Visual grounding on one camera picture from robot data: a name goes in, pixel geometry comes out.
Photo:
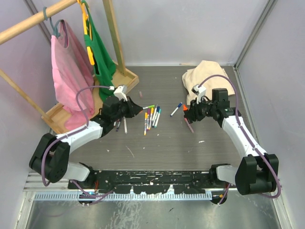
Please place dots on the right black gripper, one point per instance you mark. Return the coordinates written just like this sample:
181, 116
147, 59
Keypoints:
193, 113

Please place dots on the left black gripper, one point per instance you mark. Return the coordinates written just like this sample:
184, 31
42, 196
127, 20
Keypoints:
133, 109

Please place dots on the orange black highlighter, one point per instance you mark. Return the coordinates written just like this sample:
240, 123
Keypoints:
185, 109

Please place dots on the pink pen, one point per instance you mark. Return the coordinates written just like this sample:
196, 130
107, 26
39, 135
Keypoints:
189, 125

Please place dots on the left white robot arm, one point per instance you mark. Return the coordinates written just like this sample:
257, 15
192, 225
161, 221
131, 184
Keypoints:
51, 157

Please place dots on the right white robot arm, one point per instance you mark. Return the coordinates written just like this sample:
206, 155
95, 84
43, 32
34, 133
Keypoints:
257, 172

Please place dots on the orange cap marker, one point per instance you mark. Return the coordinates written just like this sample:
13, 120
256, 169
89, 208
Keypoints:
145, 123

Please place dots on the blue cap white marker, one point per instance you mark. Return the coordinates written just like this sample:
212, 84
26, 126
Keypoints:
175, 110

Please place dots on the purple cap marker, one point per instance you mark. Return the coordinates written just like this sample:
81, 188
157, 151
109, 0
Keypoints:
148, 118

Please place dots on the white grey marker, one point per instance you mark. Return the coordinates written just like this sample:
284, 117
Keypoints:
125, 125

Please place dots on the dark purple marker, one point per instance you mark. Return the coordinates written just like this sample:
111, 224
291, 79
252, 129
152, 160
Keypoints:
118, 125

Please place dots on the yellow cap marker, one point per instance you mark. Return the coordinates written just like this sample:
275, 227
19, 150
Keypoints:
150, 118

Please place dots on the grey cap marker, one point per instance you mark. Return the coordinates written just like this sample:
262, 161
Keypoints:
154, 113

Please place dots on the teal cap marker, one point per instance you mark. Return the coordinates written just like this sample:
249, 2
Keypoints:
157, 118

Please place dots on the beige cloth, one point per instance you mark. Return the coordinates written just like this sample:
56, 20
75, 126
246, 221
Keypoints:
198, 74

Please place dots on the green shirt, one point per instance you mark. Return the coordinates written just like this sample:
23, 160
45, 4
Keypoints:
104, 67

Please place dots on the pink shirt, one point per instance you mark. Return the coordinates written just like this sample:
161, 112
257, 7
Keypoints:
71, 71

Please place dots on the wooden clothes rack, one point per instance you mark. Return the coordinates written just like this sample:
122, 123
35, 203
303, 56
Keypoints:
56, 117

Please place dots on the yellow clothes hanger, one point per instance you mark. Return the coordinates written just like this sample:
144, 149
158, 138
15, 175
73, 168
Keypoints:
87, 29

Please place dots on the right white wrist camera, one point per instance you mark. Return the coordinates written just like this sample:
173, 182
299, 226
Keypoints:
199, 91

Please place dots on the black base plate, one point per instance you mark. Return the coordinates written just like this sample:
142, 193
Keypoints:
149, 182

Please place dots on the slotted cable duct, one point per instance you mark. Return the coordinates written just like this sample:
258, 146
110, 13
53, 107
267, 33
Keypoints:
78, 195

